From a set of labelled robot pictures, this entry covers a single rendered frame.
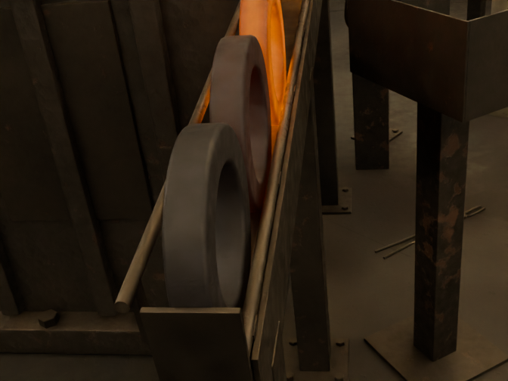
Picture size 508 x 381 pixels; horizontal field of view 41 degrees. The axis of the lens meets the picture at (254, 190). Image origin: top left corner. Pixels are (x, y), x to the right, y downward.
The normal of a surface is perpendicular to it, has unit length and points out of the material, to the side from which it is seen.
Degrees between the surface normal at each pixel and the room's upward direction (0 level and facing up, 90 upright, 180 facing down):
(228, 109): 56
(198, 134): 0
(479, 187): 0
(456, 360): 0
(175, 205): 42
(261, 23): 49
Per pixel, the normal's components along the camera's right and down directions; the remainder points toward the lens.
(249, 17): -0.17, -0.29
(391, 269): -0.11, -0.86
